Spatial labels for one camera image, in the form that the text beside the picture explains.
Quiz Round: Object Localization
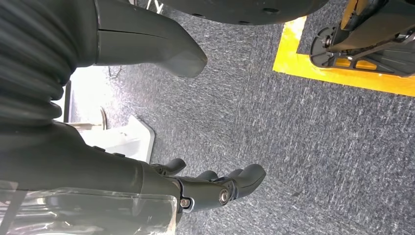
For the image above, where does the grey floor sign stand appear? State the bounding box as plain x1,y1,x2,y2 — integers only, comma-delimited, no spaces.
69,115,156,165

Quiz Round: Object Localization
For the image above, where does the chrome stanchion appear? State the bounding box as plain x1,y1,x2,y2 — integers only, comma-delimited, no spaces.
68,107,108,130

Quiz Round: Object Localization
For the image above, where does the clear plastic cover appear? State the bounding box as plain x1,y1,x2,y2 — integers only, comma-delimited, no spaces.
0,180,178,235

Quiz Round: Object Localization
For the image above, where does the white platform black edge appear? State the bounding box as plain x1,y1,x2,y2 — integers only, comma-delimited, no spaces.
53,80,72,123

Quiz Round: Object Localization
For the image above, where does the dark rounded robot shell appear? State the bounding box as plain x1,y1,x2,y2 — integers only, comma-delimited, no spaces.
162,0,330,26

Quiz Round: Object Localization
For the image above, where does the yellow floor tape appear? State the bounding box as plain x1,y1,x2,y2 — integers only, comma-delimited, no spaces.
272,16,415,98

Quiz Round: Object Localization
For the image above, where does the black robot foot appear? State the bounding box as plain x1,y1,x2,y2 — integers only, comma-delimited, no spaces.
309,0,415,78

